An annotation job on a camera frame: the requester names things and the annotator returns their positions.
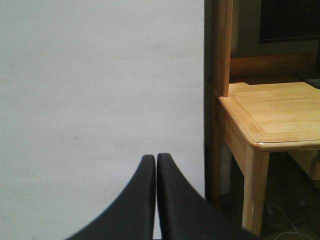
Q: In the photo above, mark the light wooden desk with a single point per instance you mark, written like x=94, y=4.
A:
x=258, y=108

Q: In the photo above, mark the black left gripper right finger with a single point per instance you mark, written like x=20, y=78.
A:
x=186, y=215

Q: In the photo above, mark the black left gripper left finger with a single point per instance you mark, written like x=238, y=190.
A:
x=131, y=215

